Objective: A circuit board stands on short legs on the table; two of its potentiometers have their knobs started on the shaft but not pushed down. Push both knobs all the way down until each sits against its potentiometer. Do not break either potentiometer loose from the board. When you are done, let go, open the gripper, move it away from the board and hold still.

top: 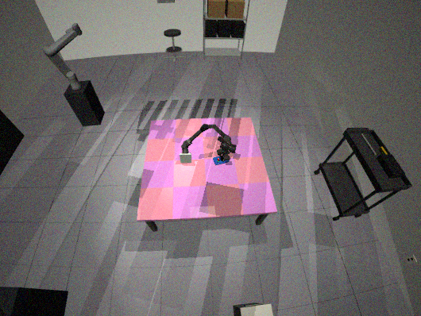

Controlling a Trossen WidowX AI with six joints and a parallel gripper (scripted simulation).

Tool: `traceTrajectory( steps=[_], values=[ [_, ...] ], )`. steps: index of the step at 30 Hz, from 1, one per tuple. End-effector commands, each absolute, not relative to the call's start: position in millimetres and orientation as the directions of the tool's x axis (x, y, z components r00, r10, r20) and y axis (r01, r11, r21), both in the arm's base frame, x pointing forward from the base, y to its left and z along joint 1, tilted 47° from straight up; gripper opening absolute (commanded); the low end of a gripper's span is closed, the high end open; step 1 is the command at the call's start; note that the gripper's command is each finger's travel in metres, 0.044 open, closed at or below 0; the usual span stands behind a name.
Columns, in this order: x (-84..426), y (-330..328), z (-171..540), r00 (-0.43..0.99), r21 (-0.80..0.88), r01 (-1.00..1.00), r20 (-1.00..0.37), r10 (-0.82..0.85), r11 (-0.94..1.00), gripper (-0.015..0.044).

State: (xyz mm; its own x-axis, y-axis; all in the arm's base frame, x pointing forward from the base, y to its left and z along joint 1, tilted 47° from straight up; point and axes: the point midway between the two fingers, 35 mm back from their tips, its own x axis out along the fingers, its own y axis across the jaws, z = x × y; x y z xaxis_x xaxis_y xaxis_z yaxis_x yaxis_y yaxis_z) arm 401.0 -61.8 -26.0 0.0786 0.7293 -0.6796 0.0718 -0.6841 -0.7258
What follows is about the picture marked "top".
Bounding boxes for blue circuit board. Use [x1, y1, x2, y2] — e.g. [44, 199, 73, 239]
[213, 156, 230, 166]

